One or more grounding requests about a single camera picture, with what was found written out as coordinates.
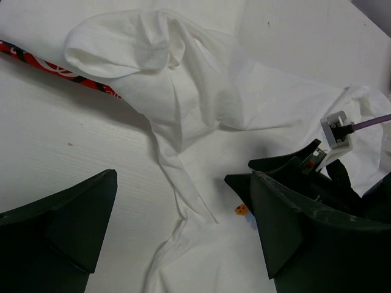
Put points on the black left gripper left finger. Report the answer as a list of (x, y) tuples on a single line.
[(53, 244)]

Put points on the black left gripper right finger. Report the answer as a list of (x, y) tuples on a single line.
[(310, 247)]

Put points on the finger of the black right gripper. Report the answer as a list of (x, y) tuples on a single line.
[(247, 188)]

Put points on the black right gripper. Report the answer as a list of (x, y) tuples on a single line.
[(333, 190)]

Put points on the white printed t-shirt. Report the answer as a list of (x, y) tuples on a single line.
[(212, 109)]

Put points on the red patterned folded t-shirt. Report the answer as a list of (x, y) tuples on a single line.
[(26, 57)]

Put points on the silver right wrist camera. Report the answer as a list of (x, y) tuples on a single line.
[(337, 129)]

